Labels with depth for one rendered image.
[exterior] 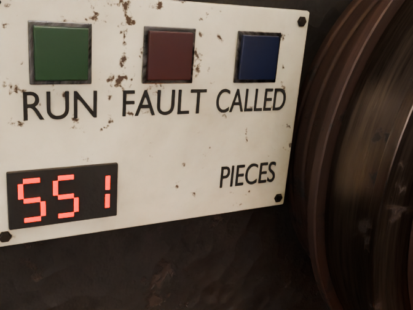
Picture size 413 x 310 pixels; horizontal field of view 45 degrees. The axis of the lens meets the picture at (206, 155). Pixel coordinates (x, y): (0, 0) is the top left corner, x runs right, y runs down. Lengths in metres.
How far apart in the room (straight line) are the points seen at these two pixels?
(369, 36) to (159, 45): 0.16
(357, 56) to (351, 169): 0.09
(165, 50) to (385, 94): 0.16
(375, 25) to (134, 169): 0.21
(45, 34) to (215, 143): 0.16
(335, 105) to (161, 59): 0.14
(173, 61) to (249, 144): 0.11
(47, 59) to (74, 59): 0.02
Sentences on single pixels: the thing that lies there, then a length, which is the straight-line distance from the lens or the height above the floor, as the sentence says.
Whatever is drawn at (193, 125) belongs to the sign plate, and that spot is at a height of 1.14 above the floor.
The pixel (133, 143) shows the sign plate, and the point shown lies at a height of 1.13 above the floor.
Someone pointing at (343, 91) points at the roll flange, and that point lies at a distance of 0.39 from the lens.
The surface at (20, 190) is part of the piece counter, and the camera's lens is 0.37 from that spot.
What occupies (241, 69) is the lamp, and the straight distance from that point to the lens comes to 0.41.
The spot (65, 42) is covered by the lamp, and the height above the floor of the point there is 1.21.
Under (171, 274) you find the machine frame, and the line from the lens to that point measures 0.48.
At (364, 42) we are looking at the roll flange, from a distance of 0.40.
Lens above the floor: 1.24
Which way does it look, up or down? 18 degrees down
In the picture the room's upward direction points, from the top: 5 degrees clockwise
